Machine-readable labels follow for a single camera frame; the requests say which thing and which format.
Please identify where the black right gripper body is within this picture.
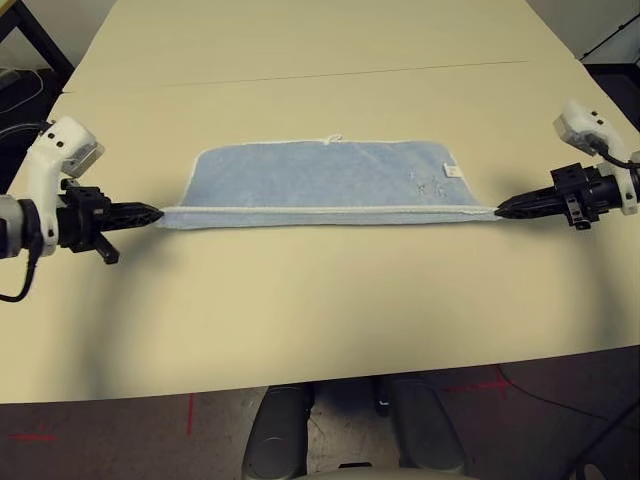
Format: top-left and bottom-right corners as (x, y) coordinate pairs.
(549, 162), (626, 232)

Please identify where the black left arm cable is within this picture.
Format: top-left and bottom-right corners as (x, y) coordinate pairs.
(0, 122), (51, 304)

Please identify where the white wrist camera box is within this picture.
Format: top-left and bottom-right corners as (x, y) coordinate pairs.
(552, 98), (640, 216)
(22, 116), (106, 257)

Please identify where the white floor cable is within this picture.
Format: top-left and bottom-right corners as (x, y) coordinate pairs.
(0, 69), (46, 114)

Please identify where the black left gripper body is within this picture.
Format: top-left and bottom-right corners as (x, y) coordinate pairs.
(54, 185), (122, 266)

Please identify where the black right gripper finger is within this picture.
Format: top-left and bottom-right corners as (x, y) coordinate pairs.
(493, 202), (569, 222)
(497, 187), (569, 214)

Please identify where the dark grey left robot leg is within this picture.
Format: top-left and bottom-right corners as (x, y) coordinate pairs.
(242, 384), (316, 480)

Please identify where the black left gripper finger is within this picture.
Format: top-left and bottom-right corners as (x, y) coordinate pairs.
(108, 200), (166, 217)
(107, 215), (164, 233)

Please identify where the black frame side table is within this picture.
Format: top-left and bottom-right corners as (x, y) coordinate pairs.
(0, 0), (76, 119)

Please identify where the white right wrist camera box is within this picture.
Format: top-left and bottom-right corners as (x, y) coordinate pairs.
(552, 98), (640, 216)

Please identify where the light blue terry towel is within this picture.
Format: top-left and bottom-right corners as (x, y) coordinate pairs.
(154, 133), (504, 232)

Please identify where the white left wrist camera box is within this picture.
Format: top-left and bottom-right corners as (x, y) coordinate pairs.
(22, 116), (106, 257)

